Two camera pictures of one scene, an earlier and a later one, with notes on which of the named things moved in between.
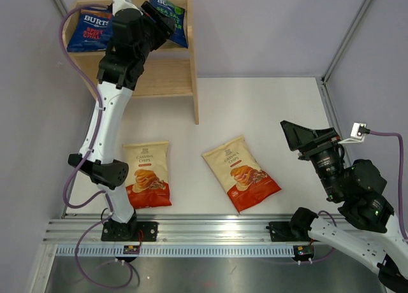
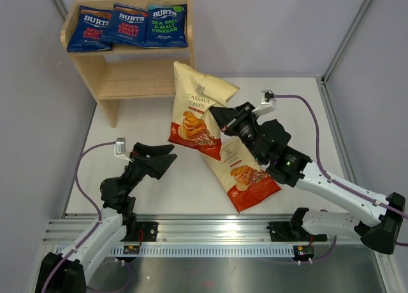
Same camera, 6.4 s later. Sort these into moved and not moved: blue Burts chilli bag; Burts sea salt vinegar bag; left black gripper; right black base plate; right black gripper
Moved: left black gripper; right black gripper; Burts sea salt vinegar bag
Not moved: right black base plate; blue Burts chilli bag
